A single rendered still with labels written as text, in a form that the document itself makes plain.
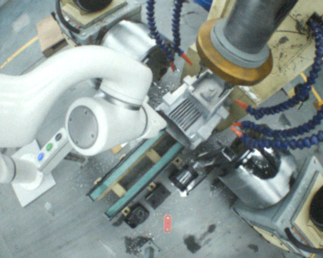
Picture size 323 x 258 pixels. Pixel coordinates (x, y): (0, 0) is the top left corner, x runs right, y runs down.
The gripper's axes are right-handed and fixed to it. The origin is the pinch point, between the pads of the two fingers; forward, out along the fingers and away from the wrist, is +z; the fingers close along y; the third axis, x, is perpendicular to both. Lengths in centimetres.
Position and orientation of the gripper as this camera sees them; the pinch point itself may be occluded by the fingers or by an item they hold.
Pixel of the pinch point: (157, 115)
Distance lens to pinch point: 52.0
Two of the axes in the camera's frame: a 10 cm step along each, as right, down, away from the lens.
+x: 6.3, -7.2, -3.0
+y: 7.1, 6.9, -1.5
